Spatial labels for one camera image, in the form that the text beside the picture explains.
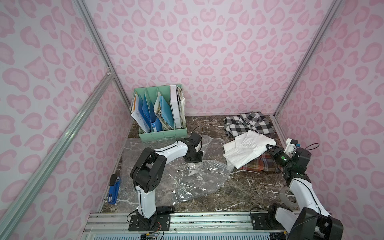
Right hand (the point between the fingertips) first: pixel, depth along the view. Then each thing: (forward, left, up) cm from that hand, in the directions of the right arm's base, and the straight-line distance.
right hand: (266, 143), depth 82 cm
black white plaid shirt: (+31, -6, -16) cm, 35 cm away
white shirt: (+2, +8, -8) cm, 12 cm away
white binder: (+24, +53, +5) cm, 58 cm away
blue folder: (+23, +59, +1) cm, 63 cm away
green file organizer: (+19, +60, +5) cm, 64 cm away
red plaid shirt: (-4, -3, -14) cm, 15 cm away
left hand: (-2, +36, -15) cm, 39 cm away
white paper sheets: (+17, +75, +6) cm, 77 cm away
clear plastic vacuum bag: (-15, +46, -18) cm, 52 cm away
